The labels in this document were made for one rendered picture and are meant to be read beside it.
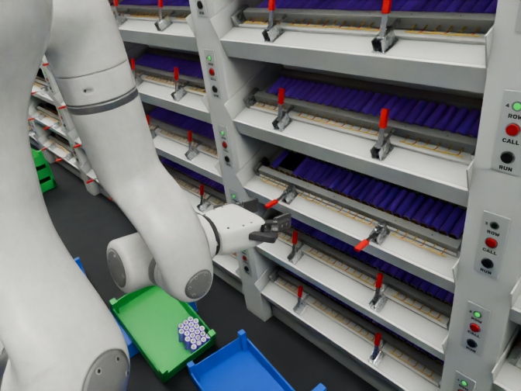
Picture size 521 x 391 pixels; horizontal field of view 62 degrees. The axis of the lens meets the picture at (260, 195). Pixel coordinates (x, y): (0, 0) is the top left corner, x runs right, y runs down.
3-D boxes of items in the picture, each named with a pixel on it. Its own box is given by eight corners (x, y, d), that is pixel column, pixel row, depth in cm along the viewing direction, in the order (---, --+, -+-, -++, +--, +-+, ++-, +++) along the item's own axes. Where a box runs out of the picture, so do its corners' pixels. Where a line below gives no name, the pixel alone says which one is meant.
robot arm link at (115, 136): (179, 95, 49) (229, 286, 66) (116, 77, 60) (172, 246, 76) (108, 124, 45) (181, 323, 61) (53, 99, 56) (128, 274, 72)
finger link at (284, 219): (262, 237, 79) (288, 226, 83) (274, 243, 77) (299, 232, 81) (262, 220, 77) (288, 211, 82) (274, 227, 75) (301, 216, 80)
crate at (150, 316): (215, 344, 142) (216, 333, 136) (162, 384, 131) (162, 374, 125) (162, 280, 155) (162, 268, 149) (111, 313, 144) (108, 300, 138)
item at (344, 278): (446, 363, 93) (440, 335, 83) (257, 251, 133) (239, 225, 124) (491, 289, 99) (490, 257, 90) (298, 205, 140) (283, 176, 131)
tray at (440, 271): (457, 295, 83) (453, 268, 76) (249, 197, 123) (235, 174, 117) (505, 219, 89) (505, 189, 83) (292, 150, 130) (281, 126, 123)
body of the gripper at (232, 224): (184, 245, 79) (232, 228, 86) (218, 269, 72) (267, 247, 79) (183, 208, 76) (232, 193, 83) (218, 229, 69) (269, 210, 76)
